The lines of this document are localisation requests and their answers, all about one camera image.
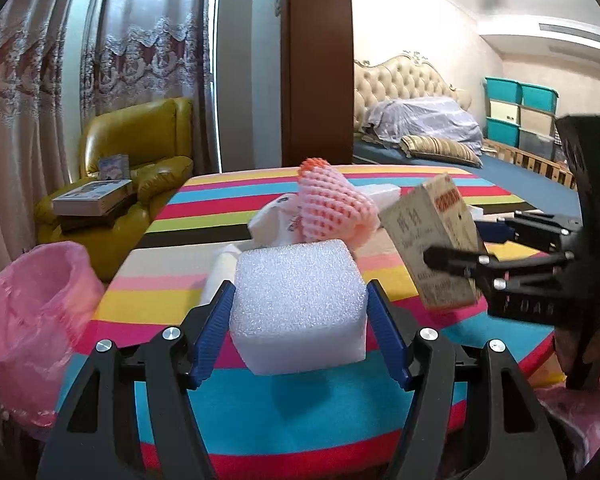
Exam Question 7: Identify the striped colourful tablecloth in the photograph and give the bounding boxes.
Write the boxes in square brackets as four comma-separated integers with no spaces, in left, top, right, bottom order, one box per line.
[55,165,556,480]

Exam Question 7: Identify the sheer lace curtain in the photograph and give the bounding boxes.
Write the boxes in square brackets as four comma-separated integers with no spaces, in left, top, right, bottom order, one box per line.
[80,0,216,176]

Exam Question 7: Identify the pink patterned curtain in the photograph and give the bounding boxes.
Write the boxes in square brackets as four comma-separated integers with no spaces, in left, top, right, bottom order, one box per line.
[0,0,96,291]

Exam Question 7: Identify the striped brown pillow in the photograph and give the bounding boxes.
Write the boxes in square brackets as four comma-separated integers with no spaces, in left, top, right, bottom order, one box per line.
[400,135,482,168]

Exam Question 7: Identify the white plastic bag with print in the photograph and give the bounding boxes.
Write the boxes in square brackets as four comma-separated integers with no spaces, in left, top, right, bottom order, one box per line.
[247,194,306,248]

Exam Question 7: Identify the pink foam fruit net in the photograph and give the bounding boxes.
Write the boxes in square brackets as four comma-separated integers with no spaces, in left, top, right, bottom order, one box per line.
[297,162,377,247]

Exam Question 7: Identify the teal storage box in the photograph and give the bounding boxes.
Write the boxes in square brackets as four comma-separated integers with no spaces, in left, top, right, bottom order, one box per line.
[521,84,559,113]
[485,77,523,105]
[486,117,521,146]

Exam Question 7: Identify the books on armchair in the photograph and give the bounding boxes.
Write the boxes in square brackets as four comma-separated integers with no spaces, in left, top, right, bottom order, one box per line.
[51,179,133,217]

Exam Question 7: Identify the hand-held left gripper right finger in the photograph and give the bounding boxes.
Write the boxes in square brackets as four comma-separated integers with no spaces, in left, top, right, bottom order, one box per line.
[366,280,567,480]

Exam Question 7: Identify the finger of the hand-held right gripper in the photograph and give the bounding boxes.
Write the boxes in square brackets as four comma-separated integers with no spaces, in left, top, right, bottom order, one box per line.
[472,211,583,256]
[422,245,581,321]

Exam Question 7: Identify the bin with pink liner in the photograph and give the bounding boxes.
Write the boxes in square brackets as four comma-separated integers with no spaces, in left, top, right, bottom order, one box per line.
[0,241,106,428]

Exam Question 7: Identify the brown wooden door frame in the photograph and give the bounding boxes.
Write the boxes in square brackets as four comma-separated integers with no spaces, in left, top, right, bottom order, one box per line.
[280,0,356,167]

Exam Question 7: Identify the grey storage box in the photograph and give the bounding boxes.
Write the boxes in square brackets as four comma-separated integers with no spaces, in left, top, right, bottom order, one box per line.
[517,129,555,161]

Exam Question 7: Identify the small white foam piece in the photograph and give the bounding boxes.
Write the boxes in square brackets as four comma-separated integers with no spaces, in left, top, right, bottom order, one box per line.
[200,244,243,306]

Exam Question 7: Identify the bed with blue sheet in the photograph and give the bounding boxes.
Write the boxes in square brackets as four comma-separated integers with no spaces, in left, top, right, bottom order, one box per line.
[352,140,581,216]

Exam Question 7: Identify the cream storage box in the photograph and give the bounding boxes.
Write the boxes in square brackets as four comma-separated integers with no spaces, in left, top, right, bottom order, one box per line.
[519,106,556,136]
[489,100,522,123]

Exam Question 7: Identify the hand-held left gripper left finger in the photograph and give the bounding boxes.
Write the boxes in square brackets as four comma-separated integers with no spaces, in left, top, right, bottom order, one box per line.
[36,280,237,480]

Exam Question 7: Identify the ceiling air vent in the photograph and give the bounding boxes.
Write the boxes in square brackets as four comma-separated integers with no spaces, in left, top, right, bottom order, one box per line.
[539,22,600,46]

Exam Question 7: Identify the dark flat book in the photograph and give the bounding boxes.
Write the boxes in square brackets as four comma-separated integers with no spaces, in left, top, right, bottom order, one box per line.
[60,195,138,233]

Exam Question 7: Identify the beige printed carton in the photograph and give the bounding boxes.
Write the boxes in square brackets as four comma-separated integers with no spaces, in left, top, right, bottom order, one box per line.
[379,172,487,311]

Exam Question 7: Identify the bedding bundle in plastic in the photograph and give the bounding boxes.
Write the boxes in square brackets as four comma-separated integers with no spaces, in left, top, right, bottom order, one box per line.
[362,96,483,156]

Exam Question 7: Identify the white foam block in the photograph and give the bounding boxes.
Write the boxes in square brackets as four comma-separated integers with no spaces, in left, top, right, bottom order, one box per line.
[229,239,368,376]

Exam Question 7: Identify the yellow leather armchair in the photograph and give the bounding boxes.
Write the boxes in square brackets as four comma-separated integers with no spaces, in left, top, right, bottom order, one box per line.
[34,97,195,281]

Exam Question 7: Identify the small blue picture book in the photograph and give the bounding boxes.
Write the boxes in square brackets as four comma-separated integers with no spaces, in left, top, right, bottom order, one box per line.
[97,154,130,181]

